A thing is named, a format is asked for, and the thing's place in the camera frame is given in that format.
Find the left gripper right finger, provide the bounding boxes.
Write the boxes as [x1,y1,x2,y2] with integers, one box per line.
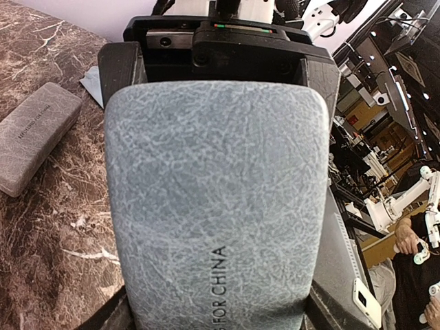
[300,280,371,330]

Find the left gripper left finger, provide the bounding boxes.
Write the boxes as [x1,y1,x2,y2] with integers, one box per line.
[80,285,134,330]

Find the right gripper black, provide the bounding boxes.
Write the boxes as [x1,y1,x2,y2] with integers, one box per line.
[98,16,341,122]

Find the blue-grey glasses case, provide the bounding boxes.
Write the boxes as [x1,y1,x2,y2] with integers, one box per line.
[104,81,329,329]

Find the light blue cloth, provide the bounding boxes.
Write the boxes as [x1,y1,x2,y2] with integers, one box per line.
[80,66,104,109]

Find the beige glasses case teal lining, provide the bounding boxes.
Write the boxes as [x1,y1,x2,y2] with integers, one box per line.
[1,82,82,197]

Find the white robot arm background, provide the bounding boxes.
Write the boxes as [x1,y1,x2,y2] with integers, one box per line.
[366,165,439,329]

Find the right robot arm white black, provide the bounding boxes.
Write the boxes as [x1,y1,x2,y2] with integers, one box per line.
[98,1,365,117]

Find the operator hand background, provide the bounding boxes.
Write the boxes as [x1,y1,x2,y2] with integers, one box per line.
[395,213,428,254]

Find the white smartphone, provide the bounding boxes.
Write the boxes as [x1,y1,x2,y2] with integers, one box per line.
[353,278,382,329]

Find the white slotted cable duct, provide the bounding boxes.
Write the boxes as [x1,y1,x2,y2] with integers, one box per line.
[335,212,361,278]

